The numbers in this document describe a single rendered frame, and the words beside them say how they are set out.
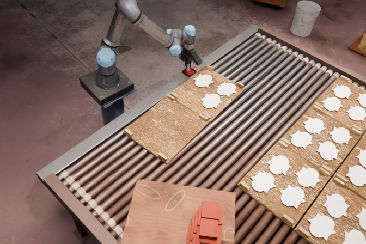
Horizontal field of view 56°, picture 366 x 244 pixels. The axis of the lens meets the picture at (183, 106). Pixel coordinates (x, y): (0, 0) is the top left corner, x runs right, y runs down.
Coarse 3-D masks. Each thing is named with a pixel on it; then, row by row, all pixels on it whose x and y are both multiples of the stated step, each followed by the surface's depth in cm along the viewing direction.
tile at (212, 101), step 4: (208, 96) 230; (212, 96) 231; (216, 96) 231; (200, 100) 228; (204, 100) 228; (208, 100) 228; (212, 100) 228; (216, 100) 228; (204, 104) 225; (208, 104) 226; (212, 104) 226; (216, 104) 226; (208, 108) 224; (216, 108) 224
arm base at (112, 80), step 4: (116, 72) 232; (100, 76) 229; (104, 76) 228; (108, 76) 228; (112, 76) 229; (116, 76) 232; (100, 80) 231; (104, 80) 230; (108, 80) 229; (112, 80) 230; (116, 80) 233; (100, 84) 233; (104, 84) 231; (108, 84) 231; (112, 84) 232; (116, 84) 235
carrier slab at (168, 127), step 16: (160, 112) 220; (176, 112) 221; (192, 112) 221; (128, 128) 210; (144, 128) 211; (160, 128) 211; (176, 128) 212; (192, 128) 213; (144, 144) 202; (160, 144) 203; (176, 144) 203
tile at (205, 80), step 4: (200, 76) 244; (204, 76) 244; (208, 76) 244; (196, 80) 241; (200, 80) 241; (204, 80) 241; (208, 80) 241; (196, 84) 238; (200, 84) 238; (204, 84) 238; (208, 84) 238
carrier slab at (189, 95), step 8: (200, 72) 248; (208, 72) 248; (216, 72) 249; (192, 80) 242; (216, 80) 243; (224, 80) 244; (176, 88) 236; (184, 88) 236; (192, 88) 236; (200, 88) 237; (208, 88) 237; (216, 88) 238; (240, 88) 239; (184, 96) 231; (192, 96) 231; (200, 96) 232; (224, 96) 233; (232, 96) 233; (184, 104) 226; (192, 104) 226; (200, 104) 227; (224, 104) 228; (200, 112) 222; (208, 112) 222; (216, 112) 222; (208, 120) 218
